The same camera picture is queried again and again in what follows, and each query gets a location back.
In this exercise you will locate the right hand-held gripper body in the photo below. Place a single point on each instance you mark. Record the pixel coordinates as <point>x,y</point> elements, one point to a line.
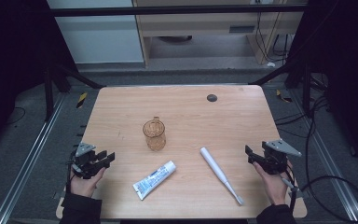
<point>275,158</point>

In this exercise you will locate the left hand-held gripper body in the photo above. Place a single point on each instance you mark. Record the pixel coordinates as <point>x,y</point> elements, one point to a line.
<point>85,165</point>

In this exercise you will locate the white toothpaste tube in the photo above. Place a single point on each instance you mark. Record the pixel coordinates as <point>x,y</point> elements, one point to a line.
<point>154,180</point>

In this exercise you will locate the person's left hand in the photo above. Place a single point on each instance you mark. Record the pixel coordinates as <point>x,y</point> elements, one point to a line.
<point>85,186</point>

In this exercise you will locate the person's right hand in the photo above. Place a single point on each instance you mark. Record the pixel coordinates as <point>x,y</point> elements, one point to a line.
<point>276,188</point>

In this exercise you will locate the white electric toothbrush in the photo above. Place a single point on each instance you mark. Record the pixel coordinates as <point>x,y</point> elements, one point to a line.
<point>214,165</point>

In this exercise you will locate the amber glass mug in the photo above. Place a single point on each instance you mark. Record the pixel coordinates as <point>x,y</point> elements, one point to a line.
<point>154,137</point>

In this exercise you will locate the yellow black tape piece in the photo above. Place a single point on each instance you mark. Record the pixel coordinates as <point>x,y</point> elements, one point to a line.
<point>81,100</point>
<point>283,97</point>

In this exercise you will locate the grey round table grommet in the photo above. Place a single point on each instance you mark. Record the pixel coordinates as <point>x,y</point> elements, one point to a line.
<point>212,98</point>

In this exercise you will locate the small white floor object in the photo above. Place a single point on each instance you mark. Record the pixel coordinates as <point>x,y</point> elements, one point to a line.
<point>271,64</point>

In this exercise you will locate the white cabinet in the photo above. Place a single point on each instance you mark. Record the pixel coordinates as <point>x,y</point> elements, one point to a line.
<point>99,37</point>

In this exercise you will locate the light wooden desk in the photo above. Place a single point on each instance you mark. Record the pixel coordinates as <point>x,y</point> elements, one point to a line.
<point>195,26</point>

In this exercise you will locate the metal floor rail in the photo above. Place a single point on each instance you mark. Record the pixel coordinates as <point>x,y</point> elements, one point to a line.
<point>31,155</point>
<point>329,155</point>

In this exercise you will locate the black frame strut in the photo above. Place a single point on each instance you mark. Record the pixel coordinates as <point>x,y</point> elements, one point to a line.
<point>306,87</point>
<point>48,93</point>

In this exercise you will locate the black horizontal frame bar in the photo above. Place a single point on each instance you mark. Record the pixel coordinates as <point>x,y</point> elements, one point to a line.
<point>167,10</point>

